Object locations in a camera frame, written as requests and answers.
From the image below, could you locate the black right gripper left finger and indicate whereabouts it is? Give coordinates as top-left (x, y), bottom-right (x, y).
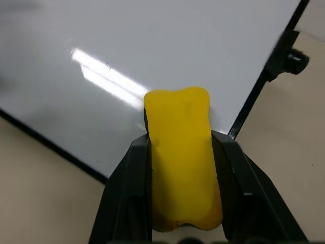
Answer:
top-left (88, 134), bottom-right (154, 244)

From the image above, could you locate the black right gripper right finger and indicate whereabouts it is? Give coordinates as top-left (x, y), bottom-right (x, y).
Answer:
top-left (209, 129), bottom-right (310, 244)

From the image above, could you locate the yellow whiteboard eraser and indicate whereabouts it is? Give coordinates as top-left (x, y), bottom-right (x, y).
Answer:
top-left (142, 85), bottom-right (224, 232)

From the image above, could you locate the black-framed whiteboard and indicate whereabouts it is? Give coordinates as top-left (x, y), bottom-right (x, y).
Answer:
top-left (0, 0), bottom-right (311, 184)

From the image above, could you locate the black whiteboard clamp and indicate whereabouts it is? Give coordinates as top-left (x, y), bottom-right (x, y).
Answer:
top-left (264, 27), bottom-right (310, 82)

